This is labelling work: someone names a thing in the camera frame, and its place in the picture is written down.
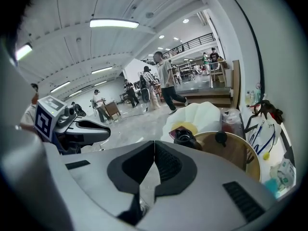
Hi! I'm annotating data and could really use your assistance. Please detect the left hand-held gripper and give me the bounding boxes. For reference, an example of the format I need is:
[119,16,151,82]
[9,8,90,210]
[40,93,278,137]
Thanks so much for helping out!
[33,95,111,155]

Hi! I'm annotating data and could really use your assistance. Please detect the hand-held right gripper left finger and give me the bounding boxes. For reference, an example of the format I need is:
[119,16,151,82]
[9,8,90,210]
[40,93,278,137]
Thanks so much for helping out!
[106,140,155,194]

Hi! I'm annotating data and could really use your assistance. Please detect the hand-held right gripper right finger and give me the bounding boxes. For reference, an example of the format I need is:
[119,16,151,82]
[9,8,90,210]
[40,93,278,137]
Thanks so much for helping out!
[154,140,198,197]

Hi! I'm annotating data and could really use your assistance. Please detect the black small object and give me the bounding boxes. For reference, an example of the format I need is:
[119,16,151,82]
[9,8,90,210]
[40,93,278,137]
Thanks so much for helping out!
[173,128,203,152]

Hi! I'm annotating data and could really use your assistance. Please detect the long ceiling light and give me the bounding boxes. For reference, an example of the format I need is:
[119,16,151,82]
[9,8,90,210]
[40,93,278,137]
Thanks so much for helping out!
[89,18,140,29]
[50,80,71,93]
[15,43,33,61]
[90,66,114,75]

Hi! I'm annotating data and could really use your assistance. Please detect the yellow seat cushion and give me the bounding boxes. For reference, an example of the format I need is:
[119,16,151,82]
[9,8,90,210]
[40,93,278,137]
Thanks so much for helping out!
[171,121,198,135]

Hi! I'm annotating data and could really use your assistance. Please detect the round wooden table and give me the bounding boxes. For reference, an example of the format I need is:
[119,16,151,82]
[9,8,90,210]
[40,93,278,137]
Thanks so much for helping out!
[194,131,261,183]

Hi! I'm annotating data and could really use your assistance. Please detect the white petal chair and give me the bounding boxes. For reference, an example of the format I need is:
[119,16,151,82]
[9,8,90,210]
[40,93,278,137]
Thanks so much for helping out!
[160,102,222,143]

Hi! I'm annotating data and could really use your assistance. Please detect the brown wooden cabinet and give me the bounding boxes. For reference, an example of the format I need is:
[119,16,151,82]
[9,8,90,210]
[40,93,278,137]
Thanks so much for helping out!
[104,101,121,120]

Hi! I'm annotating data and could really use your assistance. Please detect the clear bag with red contents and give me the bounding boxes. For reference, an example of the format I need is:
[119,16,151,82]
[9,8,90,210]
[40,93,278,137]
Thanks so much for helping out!
[220,108,244,135]

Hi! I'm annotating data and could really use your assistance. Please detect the wooden platform steps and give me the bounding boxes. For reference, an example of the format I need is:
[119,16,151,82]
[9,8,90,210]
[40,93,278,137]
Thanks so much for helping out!
[166,90,232,108]

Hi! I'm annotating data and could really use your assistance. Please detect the white plastic bag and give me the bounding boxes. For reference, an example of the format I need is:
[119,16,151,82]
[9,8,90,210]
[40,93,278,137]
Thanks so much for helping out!
[247,118,282,155]

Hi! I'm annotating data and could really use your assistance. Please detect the grey oval floor fan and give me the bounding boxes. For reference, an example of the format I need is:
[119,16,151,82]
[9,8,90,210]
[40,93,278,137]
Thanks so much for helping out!
[141,88,152,112]

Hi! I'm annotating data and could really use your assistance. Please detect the white green tissue pack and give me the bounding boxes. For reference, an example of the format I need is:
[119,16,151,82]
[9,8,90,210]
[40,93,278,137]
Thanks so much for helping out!
[276,159,297,188]

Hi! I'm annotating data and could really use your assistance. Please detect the leaning wooden boards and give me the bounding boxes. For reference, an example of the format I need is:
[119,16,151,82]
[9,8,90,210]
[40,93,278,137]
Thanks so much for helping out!
[231,59,241,109]

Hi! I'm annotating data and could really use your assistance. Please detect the green bottle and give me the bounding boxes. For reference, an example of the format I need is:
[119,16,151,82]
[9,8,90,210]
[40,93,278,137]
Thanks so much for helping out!
[255,82,262,104]

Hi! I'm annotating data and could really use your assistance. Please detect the light wooden table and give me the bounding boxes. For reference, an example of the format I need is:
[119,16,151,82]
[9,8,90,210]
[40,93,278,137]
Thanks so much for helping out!
[208,59,229,89]

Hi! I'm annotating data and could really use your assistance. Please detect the black mezzanine railing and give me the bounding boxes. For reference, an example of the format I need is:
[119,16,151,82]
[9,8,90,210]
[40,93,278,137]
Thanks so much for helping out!
[163,32,215,59]

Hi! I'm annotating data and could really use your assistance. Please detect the black vertical pipe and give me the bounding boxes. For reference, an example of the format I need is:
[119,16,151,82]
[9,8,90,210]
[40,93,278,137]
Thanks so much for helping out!
[225,0,265,98]

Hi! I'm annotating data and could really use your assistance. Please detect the blue lanyard cord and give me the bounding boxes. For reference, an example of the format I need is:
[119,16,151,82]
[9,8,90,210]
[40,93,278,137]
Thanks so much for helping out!
[250,123,276,155]

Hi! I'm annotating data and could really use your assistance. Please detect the black red tangled straps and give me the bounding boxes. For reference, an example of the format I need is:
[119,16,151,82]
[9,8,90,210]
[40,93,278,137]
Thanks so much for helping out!
[249,99,284,125]

